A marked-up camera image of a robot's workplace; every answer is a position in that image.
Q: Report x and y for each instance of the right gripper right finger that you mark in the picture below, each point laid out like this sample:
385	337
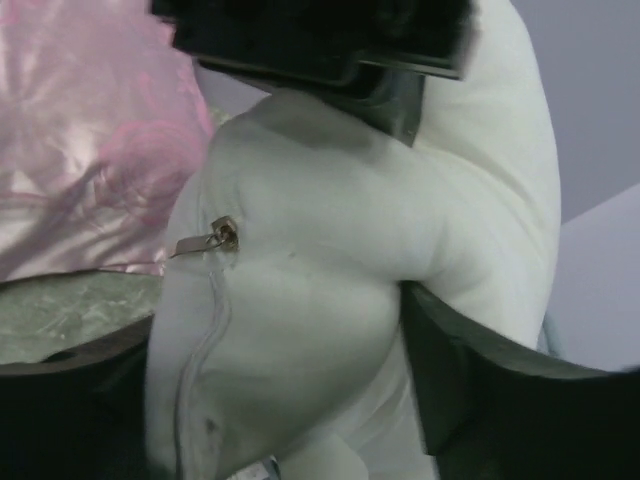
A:
490	408

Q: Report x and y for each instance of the white pillow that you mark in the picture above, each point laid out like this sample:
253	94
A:
308	363

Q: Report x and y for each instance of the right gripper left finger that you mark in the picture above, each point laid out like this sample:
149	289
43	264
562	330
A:
77	414

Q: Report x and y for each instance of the pink satin rose pillow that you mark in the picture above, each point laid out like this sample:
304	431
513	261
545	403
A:
102	123

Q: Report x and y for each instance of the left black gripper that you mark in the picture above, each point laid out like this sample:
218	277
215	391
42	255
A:
378	50

